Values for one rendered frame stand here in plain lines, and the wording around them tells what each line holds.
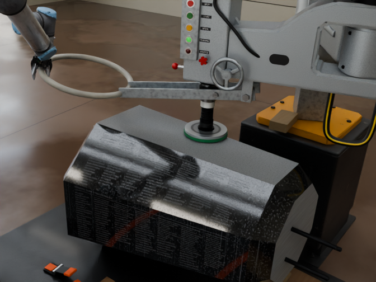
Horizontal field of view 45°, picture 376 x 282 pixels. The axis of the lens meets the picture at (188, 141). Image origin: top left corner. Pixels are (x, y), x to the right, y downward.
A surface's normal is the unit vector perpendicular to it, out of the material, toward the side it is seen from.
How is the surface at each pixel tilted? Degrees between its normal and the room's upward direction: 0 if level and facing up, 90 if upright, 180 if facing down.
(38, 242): 0
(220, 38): 90
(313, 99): 90
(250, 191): 45
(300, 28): 90
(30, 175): 0
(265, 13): 90
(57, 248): 0
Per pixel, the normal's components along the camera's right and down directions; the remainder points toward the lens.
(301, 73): -0.32, 0.40
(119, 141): -0.36, -0.39
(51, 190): 0.05, -0.90
